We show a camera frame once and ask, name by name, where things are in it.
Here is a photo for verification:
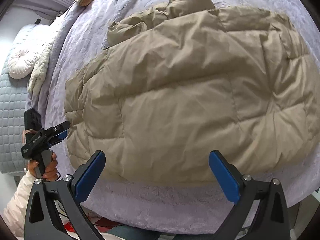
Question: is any tan puffer jacket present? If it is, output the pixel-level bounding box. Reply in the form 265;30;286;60
65;0;319;186

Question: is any white jacket left forearm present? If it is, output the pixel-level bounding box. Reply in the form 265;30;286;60
2;171;36;237

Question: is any person left hand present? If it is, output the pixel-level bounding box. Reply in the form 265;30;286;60
27;152;59;181

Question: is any cream quilted comforter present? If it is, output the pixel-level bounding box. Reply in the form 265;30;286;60
28;36;56;96

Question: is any grey quilted mattress pad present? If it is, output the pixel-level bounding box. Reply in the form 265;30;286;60
0;23;51;175

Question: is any round white cushion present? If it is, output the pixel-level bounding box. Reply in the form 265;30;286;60
8;48;37;79

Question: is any lavender plush bed blanket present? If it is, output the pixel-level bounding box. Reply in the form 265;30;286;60
28;0;319;234

